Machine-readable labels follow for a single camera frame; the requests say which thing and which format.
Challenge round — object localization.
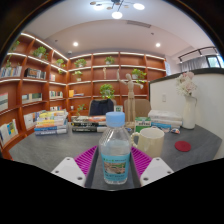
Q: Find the stack of dark books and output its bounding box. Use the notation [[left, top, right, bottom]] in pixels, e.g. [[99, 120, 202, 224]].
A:
[[70, 114, 108, 134]]

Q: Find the orange wooden shelf unit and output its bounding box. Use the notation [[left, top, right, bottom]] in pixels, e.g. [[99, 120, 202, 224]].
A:
[[0, 31, 168, 155]]

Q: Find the beige chair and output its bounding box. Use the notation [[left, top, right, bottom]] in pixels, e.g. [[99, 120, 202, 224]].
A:
[[123, 98, 152, 118]]

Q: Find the cream ceramic mug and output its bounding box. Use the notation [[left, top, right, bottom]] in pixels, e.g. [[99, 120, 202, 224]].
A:
[[129, 127, 166, 159]]

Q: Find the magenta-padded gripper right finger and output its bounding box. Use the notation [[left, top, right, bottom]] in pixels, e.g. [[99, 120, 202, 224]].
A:
[[128, 146, 175, 190]]

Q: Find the dark blue chair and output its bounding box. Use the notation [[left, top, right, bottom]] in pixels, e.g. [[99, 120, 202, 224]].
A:
[[88, 98, 115, 117]]

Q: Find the ceiling air vent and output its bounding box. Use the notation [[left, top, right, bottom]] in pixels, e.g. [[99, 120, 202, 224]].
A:
[[126, 19, 153, 29]]

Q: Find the black track light rail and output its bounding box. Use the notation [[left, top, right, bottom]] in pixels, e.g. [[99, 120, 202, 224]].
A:
[[177, 46, 219, 63]]

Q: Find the window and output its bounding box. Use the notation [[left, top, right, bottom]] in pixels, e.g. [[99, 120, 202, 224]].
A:
[[206, 54, 224, 69]]

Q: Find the green and white box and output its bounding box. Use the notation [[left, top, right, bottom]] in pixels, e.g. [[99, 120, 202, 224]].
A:
[[134, 116, 153, 134]]

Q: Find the flat round red coaster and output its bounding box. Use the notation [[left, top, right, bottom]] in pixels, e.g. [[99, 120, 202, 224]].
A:
[[174, 140, 192, 153]]

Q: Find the clear plastic water bottle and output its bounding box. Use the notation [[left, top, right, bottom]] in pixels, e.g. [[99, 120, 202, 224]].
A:
[[98, 111, 132, 185]]

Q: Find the stack of colourful books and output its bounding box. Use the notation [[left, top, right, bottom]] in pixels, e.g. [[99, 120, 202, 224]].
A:
[[33, 109, 69, 137]]

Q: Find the wooden artist mannequin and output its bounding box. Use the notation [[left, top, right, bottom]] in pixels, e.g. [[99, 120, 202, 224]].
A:
[[115, 69, 145, 124]]

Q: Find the branched ceiling lamp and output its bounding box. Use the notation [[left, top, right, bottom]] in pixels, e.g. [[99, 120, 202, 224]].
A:
[[89, 0, 146, 20]]

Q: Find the stack of white books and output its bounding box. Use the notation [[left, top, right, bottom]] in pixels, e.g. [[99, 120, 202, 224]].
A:
[[147, 109, 184, 130]]

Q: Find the white wall sign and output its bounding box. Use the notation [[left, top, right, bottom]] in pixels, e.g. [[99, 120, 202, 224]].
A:
[[164, 60, 172, 76]]

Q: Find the white ceramic vase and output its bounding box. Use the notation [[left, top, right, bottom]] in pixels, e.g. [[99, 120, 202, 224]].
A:
[[181, 94, 198, 130]]

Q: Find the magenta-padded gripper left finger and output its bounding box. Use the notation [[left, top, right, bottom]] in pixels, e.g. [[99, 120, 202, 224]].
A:
[[50, 145, 101, 189]]

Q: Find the grey curtain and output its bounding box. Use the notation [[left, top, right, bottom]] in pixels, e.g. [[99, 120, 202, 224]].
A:
[[179, 55, 209, 73]]

